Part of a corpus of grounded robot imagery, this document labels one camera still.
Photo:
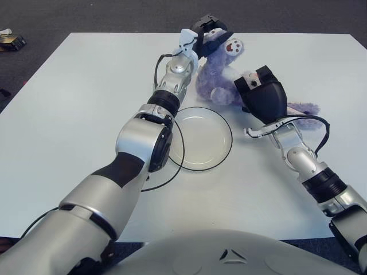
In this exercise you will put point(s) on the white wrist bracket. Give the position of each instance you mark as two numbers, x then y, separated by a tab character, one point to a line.
252	134
187	37

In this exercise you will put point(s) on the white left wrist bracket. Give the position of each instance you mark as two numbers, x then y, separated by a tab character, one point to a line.
187	37

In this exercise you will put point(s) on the white item on floor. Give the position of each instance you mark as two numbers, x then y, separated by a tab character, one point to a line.
4	31

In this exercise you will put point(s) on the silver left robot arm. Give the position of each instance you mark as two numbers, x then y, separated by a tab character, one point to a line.
143	140

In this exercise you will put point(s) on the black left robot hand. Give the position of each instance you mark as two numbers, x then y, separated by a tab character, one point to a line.
203	25

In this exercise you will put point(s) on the white plate with black rim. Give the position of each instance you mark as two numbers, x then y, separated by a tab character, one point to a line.
200	137

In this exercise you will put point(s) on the grey robot torso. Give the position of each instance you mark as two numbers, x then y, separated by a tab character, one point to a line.
229	252

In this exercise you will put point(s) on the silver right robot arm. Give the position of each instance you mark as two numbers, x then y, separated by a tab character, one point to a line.
304	160

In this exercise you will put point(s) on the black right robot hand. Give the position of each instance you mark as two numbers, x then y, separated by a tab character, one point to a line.
266	100

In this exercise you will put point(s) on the black object on floor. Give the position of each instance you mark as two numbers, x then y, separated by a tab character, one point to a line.
3	93

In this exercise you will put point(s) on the purple plush bunny doll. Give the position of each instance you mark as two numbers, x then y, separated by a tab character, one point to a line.
218	74

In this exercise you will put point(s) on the dark box on floor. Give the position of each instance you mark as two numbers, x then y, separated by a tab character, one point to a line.
13	43

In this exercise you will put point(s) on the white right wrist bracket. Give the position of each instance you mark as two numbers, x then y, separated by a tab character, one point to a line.
252	134

